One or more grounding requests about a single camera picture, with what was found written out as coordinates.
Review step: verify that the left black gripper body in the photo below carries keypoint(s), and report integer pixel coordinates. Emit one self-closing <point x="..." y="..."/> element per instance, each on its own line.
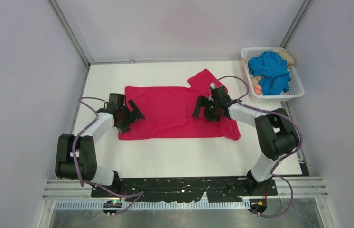
<point x="128" y="118"/>

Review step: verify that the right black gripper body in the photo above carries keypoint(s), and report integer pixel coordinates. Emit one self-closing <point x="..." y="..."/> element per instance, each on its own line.
<point x="211" y="111"/>

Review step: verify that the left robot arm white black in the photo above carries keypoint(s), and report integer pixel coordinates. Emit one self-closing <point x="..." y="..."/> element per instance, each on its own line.
<point x="76" y="155"/>

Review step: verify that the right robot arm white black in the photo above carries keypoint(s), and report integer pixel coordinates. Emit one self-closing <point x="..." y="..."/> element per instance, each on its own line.
<point x="278" y="135"/>

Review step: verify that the salmon pink t shirt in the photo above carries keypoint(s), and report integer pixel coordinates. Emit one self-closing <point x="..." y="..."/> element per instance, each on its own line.
<point x="258" y="89"/>

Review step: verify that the blue t shirt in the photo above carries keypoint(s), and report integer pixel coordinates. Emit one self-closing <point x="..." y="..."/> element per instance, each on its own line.
<point x="273" y="69"/>

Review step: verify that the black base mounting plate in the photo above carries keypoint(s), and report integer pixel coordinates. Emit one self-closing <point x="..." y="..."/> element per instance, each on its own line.
<point x="186" y="189"/>

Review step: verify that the beige t shirt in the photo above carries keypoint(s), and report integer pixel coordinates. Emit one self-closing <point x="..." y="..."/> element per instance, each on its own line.
<point x="248" y="53"/>

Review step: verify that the white slotted cable duct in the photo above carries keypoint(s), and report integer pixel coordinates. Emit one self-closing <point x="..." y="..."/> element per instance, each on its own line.
<point x="119" y="205"/>

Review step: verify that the aluminium frame rail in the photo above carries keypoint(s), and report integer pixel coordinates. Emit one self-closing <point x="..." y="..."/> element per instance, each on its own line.
<point x="303" y="187"/>

